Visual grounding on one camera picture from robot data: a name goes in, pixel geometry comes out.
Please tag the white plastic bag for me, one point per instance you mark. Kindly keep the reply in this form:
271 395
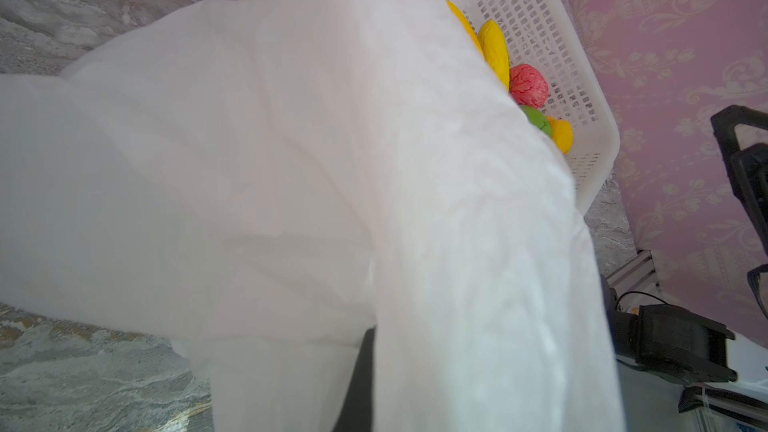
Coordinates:
263 181

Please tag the white plastic basket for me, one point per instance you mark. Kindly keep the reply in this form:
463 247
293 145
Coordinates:
540 33

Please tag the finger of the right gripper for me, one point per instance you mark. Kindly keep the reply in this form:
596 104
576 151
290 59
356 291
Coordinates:
746 167

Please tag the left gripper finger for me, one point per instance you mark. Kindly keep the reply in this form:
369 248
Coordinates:
356 413

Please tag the yellow toy lemon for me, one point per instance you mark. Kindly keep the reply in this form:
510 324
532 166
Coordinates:
494 48

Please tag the red toy apple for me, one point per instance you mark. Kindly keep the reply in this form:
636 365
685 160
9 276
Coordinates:
527 86

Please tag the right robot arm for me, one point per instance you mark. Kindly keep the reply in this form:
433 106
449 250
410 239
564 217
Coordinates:
719 370

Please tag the yellow toy banana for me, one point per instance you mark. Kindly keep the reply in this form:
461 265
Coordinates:
466 26

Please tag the small orange toy fruit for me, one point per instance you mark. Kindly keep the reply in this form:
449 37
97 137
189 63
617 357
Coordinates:
561 134

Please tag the aluminium front rail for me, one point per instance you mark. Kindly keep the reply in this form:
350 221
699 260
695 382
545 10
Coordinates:
638 274

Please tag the green toy apple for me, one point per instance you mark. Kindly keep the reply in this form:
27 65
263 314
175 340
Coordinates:
537 119

